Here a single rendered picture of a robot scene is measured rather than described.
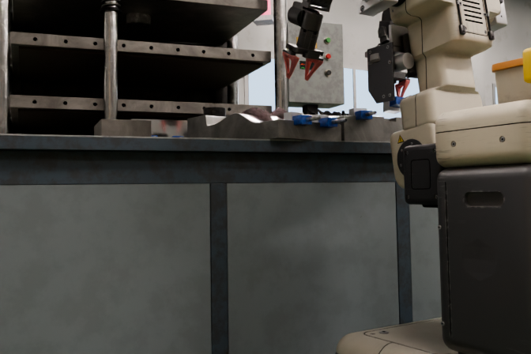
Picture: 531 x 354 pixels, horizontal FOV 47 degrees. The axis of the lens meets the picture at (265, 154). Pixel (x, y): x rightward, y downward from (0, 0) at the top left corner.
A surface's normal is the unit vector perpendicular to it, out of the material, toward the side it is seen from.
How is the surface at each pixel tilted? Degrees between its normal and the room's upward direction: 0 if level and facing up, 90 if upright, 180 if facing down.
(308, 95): 90
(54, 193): 90
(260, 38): 90
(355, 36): 90
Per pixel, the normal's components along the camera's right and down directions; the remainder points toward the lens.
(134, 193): 0.37, -0.07
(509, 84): -0.84, 0.02
